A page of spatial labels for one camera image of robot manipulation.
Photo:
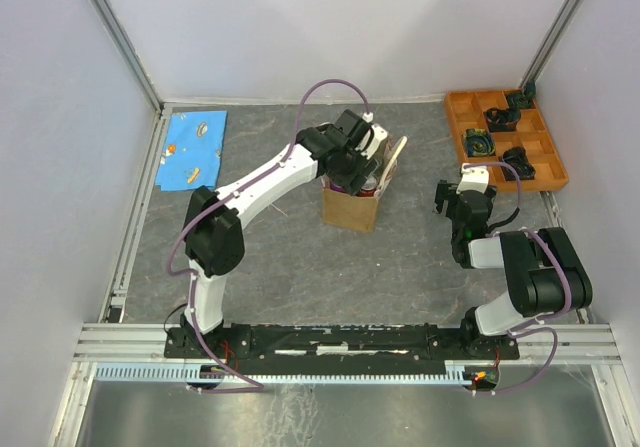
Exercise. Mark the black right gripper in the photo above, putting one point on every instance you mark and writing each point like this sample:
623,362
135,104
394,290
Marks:
444,191

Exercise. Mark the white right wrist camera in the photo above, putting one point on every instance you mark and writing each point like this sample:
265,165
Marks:
474,177

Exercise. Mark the aluminium frame rail front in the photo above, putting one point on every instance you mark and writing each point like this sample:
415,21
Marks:
579,344

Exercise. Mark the blue green rolled sock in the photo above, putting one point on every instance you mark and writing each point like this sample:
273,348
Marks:
478,142

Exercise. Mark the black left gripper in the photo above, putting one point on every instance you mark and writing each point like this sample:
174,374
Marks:
351,183

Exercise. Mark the aluminium frame rail left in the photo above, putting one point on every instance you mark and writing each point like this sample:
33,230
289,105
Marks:
113,306

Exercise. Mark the red soda can right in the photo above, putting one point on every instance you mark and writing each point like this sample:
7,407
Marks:
369,188

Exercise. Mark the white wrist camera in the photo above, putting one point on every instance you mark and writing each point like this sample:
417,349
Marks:
474,177
375,139

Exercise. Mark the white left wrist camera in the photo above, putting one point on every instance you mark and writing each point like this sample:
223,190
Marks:
375,139

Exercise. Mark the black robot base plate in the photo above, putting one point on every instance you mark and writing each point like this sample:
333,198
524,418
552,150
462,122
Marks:
341,350

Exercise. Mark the blue cartoon print cloth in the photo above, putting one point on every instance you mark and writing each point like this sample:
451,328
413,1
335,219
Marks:
191,156

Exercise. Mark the aluminium frame post right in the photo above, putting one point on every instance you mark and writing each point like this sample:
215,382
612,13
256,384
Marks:
550,41

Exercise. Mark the aluminium frame rail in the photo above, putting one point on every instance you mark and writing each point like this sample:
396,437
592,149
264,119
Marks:
579,344
113,306

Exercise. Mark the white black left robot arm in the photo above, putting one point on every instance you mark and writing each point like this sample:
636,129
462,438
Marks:
346,152

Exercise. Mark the dark rolled sock top corner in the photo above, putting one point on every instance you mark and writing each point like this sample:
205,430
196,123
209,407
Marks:
529,90

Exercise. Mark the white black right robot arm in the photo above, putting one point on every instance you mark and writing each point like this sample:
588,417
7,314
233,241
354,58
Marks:
544,276

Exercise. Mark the black rolled sock upper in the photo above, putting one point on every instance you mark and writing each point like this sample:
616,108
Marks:
506,120

